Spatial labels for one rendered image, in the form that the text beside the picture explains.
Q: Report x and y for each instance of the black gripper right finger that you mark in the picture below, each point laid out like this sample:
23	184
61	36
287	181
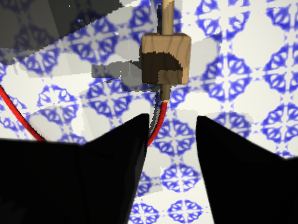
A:
245	183

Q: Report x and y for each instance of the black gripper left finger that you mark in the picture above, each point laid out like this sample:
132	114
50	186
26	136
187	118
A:
95	183

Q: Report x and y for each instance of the wooden stick with red string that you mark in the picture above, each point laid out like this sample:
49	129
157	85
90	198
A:
168	7

